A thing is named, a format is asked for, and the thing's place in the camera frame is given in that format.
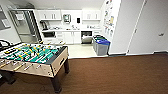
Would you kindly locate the stainless steel dishwasher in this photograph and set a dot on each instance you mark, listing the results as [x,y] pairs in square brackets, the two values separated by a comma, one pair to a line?
[86,38]

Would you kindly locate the grey bin black lid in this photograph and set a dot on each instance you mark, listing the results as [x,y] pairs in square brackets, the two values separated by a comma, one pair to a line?
[94,41]

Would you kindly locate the grey bin green lid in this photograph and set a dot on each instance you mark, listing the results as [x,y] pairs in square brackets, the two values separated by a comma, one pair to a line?
[96,45]

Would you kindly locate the white sink cabinet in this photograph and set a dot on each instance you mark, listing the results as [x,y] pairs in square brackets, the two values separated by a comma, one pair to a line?
[71,37]

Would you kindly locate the grey bin blue lid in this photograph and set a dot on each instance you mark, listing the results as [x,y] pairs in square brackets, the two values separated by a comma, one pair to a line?
[102,48]

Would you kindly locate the black soap dispenser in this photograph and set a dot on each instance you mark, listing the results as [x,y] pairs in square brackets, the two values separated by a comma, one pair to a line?
[78,20]

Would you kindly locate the steel paper towel dispenser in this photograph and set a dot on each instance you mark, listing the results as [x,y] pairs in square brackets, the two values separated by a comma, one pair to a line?
[67,18]

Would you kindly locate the black built-in microwave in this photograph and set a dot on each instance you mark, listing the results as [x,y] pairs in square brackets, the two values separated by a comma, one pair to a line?
[48,34]

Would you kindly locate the green foosball table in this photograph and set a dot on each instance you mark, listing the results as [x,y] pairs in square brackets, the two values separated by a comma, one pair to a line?
[33,58]

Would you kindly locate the stainless steel refrigerator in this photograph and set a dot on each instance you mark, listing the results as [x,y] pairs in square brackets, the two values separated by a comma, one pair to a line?
[25,26]

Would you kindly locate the white door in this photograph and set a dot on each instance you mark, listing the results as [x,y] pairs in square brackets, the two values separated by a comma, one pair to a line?
[150,26]

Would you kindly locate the white paper on refrigerator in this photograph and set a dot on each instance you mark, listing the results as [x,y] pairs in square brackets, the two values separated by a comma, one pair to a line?
[19,16]

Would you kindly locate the grey bulletin board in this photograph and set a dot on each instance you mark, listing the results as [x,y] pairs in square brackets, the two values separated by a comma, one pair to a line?
[4,18]

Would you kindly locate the large colourful wall poster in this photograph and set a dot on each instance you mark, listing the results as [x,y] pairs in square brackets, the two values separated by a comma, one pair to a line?
[109,16]

